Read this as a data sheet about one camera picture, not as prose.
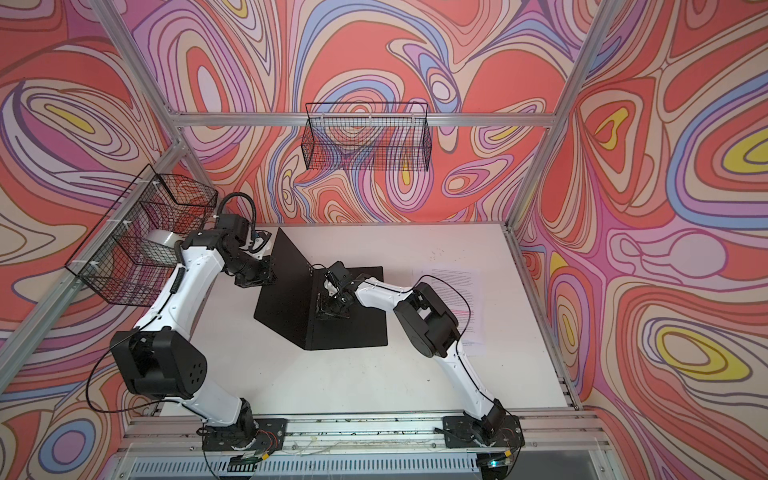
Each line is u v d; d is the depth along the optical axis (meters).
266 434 0.73
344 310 0.84
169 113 0.86
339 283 0.78
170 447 0.73
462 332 0.57
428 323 0.57
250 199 0.73
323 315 0.86
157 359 0.43
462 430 0.74
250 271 0.70
